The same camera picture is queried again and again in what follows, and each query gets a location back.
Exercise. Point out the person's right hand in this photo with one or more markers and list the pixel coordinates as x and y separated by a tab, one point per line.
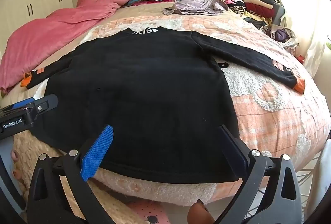
200	213

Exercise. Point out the lilac crumpled clothes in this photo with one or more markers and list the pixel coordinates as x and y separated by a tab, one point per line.
194	5

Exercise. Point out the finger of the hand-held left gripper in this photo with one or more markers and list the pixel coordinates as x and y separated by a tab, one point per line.
23	103
46	103

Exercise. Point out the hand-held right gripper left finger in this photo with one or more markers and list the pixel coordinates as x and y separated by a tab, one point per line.
99	151

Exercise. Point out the red bag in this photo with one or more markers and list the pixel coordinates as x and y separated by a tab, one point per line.
301	59

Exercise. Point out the black sweater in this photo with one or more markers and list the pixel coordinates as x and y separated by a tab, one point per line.
142	97

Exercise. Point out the person's left hand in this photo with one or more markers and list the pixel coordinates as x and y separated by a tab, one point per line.
15	156

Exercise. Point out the stack of folded clothes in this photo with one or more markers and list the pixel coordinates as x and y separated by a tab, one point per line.
256	1

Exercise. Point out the green cloth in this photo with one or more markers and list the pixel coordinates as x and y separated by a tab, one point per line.
329	44

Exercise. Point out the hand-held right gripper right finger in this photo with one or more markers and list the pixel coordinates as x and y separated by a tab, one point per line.
234	154

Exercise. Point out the beige bed sheet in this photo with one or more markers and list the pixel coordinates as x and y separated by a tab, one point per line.
144	10

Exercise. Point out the peach bear-print blanket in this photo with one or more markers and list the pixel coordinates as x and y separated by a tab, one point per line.
271	110

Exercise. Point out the pink duvet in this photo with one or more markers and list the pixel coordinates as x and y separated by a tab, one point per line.
51	30

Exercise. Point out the pink slipper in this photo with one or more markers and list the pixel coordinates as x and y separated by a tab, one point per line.
144	213

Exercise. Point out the basket of purple clothes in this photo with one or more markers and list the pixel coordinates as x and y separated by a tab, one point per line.
283	34

